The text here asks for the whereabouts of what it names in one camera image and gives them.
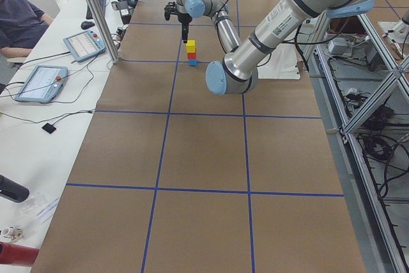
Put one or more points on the small black square pad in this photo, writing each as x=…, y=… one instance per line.
x=49, y=128

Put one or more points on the far teach pendant tablet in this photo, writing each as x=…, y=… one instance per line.
x=84, y=45

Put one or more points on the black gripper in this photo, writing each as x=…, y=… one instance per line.
x=185, y=20

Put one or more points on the red cube block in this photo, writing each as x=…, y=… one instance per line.
x=191, y=56

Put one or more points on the brown paper table cover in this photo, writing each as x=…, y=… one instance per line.
x=172, y=178

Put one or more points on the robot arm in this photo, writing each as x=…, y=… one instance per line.
x=237, y=73

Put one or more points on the black computer mouse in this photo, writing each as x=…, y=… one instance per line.
x=87, y=24

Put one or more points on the white camera stand post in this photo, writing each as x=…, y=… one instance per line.
x=284, y=63

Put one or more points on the seated person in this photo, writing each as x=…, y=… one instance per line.
x=22, y=26

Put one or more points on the blue cube block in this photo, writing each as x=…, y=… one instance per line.
x=193, y=62

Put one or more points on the yellow cube block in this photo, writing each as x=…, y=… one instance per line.
x=190, y=46

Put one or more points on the red cylinder object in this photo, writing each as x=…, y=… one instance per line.
x=13, y=254

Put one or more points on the aluminium frame post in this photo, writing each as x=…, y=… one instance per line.
x=104, y=30

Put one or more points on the teach pendant tablet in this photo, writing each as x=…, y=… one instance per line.
x=43, y=84
x=84, y=45

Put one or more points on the near teach pendant tablet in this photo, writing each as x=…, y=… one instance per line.
x=43, y=84

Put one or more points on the black cylinder object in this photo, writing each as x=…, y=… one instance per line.
x=13, y=191

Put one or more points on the black keyboard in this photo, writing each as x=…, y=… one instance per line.
x=102, y=6

